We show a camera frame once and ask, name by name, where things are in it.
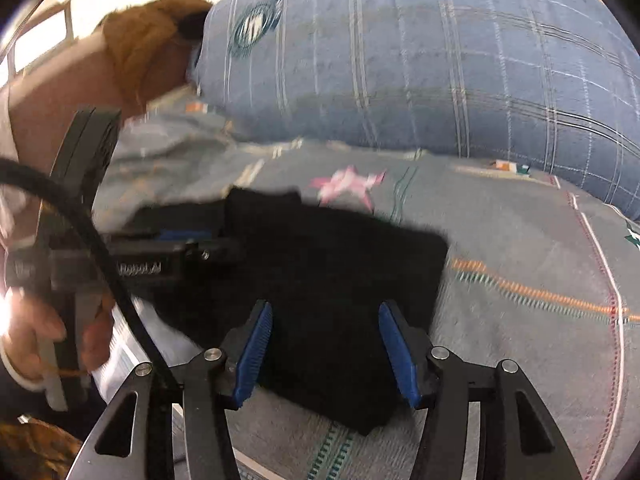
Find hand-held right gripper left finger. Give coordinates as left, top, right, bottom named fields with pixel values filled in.
left=65, top=300, right=275, bottom=480

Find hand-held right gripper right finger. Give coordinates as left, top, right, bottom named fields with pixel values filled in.
left=377, top=301, right=583, bottom=480

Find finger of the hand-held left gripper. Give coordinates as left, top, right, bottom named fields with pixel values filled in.
left=159, top=230, right=246, bottom=268

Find black pants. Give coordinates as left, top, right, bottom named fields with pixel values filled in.
left=127, top=186, right=450, bottom=436

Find person's left forearm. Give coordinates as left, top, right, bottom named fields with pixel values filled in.
left=0, top=347, right=43, bottom=393

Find person's left hand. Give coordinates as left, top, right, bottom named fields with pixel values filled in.
left=0, top=287, right=117, bottom=393

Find grey patterned bed sheet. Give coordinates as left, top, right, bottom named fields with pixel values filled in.
left=95, top=105, right=640, bottom=480

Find brown headboard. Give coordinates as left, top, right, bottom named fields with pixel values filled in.
left=7, top=30, right=126, bottom=181

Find patterned brown cloth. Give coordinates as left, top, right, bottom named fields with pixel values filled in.
left=0, top=414, right=87, bottom=480

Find brown fuzzy cloth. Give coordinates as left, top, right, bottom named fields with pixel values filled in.
left=97, top=0, right=216, bottom=118

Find bright window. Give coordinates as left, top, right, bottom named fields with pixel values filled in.
left=0, top=0, right=81, bottom=81

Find blue plaid pillow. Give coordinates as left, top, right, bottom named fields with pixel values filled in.
left=187, top=0, right=640, bottom=221

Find black cable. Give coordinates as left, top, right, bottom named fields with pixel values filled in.
left=0, top=157, right=183, bottom=396

